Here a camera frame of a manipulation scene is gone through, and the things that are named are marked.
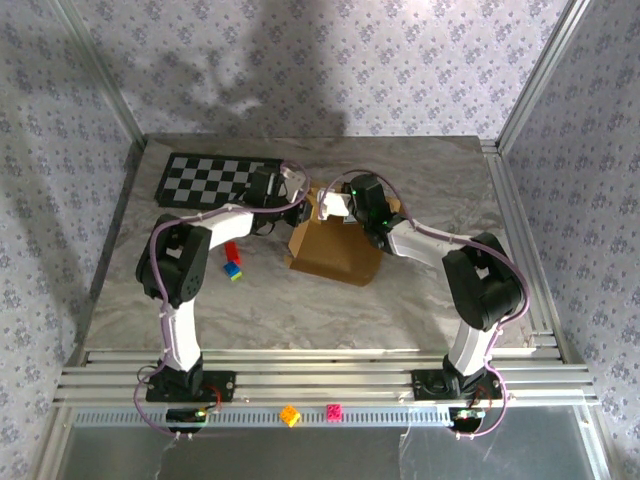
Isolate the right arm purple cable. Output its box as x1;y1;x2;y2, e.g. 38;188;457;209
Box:
317;169;531;441

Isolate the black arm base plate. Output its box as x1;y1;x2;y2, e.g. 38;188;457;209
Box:
145;369;236;403
411;369;503;401

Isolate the black grey chessboard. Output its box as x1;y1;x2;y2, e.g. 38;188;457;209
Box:
153;152;284;211

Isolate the grey metal panel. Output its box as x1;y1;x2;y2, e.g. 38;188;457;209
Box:
62;427;599;480

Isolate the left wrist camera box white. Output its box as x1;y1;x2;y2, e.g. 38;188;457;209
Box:
278;164;309;204

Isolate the grey slotted cable duct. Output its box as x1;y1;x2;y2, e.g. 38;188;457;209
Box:
69;407;454;430

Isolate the brown cardboard paper box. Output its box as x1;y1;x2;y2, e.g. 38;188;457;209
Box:
282;187;401;288

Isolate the small circuit board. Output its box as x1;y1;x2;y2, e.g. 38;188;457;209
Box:
166;407;207;426
448;407;486;427

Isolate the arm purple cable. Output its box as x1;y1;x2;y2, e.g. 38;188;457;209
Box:
133;160;310;441
317;169;531;441

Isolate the aluminium rail base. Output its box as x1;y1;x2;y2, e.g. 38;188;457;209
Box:
52;347;600;407

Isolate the aluminium frame post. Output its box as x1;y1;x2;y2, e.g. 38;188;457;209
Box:
496;0;594;152
49;0;147;147

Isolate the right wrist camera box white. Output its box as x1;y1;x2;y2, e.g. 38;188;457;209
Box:
317;187;354;222

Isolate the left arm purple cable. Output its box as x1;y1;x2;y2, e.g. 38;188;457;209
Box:
133;160;310;441

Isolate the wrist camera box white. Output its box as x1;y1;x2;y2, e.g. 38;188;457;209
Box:
317;187;354;222
278;164;309;204

